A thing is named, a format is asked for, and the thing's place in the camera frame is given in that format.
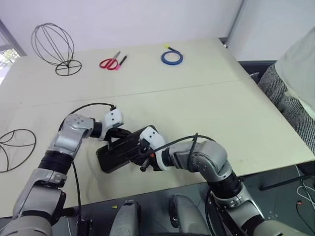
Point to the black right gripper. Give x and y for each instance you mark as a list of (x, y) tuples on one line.
[(148, 157)]

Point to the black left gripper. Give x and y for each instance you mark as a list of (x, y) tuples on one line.
[(118, 134)]

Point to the screwdriver bit set case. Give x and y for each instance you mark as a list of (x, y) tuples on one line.
[(115, 157)]

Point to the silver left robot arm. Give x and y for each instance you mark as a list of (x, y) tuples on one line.
[(69, 137)]

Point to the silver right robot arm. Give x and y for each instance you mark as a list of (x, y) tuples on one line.
[(209, 157)]

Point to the grey rounded shell black cap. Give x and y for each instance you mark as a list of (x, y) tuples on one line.
[(125, 218)]

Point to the black marker with pink cap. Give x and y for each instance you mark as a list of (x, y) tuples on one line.
[(122, 61)]

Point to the black bar under table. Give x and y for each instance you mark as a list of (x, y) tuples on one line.
[(68, 212)]

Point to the blue tape roll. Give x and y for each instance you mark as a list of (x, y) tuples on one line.
[(163, 60)]

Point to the black marker with yellow cap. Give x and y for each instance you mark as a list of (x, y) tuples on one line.
[(169, 48)]

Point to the person's white shirt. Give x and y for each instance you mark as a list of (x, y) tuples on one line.
[(297, 68)]

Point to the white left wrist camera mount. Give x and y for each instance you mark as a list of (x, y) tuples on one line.
[(113, 118)]

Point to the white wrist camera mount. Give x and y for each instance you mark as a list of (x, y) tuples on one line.
[(150, 135), (113, 118)]

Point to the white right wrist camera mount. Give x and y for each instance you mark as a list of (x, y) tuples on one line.
[(150, 135)]

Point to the black post with metal clip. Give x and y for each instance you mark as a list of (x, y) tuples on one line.
[(86, 227)]

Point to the window with dark frame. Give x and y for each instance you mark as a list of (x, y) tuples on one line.
[(7, 54)]

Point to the white panel with metal frame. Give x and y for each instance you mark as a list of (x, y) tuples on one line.
[(265, 29)]

